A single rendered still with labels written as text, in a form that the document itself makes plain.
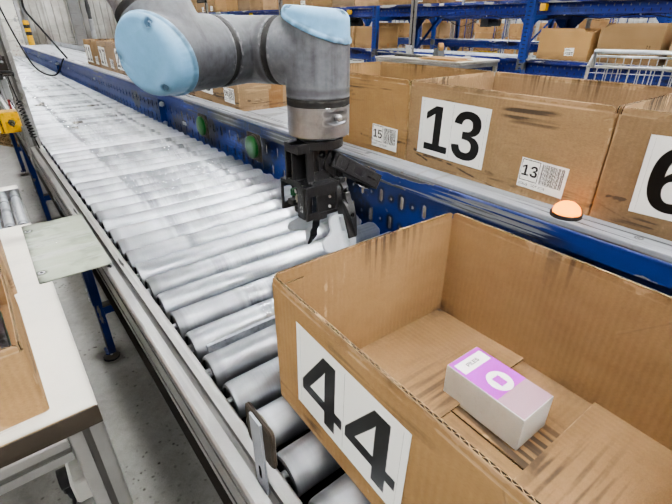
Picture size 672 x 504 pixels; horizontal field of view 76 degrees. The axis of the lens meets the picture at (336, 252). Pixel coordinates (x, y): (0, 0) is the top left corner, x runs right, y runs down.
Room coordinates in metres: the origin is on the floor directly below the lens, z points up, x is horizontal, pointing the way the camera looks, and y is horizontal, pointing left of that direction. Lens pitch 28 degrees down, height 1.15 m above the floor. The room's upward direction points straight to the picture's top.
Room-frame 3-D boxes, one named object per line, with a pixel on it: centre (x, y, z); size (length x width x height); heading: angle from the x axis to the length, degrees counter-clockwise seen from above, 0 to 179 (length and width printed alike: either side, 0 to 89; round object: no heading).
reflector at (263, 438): (0.28, 0.07, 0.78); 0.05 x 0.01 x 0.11; 38
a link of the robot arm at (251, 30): (0.69, 0.13, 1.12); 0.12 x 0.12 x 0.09; 63
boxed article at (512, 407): (0.36, -0.18, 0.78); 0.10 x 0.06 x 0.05; 37
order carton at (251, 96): (1.78, 0.34, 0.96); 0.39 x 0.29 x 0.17; 38
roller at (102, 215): (1.11, 0.39, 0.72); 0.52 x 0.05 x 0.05; 128
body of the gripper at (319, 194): (0.64, 0.03, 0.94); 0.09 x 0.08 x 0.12; 128
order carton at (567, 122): (0.86, -0.39, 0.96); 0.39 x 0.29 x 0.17; 38
